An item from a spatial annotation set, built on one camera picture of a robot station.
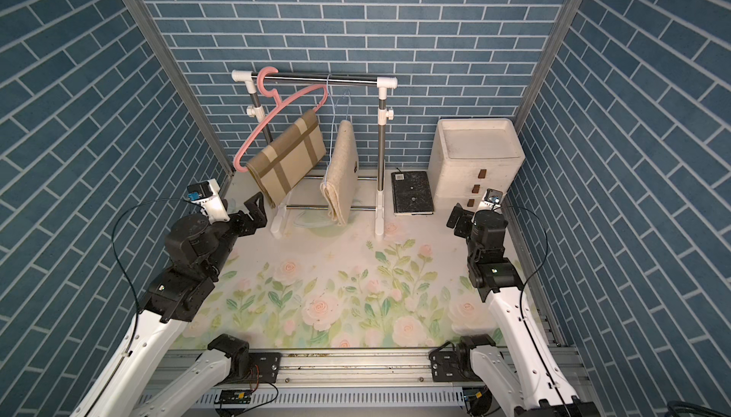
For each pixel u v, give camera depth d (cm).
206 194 54
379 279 90
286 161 90
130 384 40
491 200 63
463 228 69
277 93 78
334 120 104
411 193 111
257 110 81
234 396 72
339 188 82
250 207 60
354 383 72
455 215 70
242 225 59
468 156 94
